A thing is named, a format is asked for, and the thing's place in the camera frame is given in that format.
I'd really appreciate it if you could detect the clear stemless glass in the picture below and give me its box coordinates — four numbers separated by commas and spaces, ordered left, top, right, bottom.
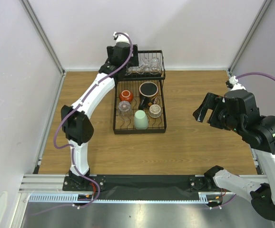
137, 57, 150, 74
149, 57, 161, 75
126, 67, 133, 75

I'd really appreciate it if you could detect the clear stemless glass front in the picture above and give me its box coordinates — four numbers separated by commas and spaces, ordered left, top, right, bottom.
137, 57, 150, 74

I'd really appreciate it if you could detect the clear stemless glass back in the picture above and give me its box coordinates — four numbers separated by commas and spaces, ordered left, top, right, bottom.
149, 57, 161, 75

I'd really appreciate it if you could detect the black skull pattern mug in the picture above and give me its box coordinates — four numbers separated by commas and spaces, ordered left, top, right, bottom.
138, 82, 158, 110

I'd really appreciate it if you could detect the small orange black cup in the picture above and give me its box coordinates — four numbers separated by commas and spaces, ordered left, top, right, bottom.
119, 90, 134, 103

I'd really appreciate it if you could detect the short clear glass tumbler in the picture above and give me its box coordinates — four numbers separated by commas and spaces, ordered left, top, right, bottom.
149, 104, 162, 118

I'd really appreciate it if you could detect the pale green cup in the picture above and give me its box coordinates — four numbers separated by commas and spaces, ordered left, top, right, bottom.
134, 110, 149, 130

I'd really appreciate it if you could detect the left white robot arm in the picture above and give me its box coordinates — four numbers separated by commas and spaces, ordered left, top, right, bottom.
61, 42, 138, 190

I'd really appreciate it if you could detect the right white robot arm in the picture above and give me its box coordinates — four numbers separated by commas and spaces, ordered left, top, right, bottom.
193, 89, 275, 222

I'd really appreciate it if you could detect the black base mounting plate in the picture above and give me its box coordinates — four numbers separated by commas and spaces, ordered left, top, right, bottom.
62, 174, 226, 201

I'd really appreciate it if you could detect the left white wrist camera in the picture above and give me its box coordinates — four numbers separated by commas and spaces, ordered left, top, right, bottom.
113, 32, 130, 44

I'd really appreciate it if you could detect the black wire dish rack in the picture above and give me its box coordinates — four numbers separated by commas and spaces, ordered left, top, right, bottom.
111, 50, 168, 135

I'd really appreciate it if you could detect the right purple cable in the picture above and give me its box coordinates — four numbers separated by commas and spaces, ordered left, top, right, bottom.
235, 72, 275, 171

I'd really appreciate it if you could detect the purple cable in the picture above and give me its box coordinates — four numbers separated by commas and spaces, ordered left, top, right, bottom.
30, 32, 135, 216
235, 72, 275, 171

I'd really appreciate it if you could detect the grey slotted cable duct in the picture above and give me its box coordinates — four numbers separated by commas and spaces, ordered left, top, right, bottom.
28, 193, 221, 204

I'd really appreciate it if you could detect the left aluminium frame post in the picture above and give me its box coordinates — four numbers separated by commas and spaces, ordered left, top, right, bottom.
19, 0, 66, 74

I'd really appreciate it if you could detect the aluminium frame post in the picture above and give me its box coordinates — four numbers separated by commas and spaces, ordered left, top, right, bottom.
227, 0, 273, 74
19, 0, 66, 74

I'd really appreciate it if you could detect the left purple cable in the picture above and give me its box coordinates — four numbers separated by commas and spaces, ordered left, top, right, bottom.
30, 32, 135, 216

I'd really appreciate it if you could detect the right aluminium frame post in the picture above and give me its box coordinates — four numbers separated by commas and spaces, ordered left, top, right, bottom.
227, 0, 273, 74

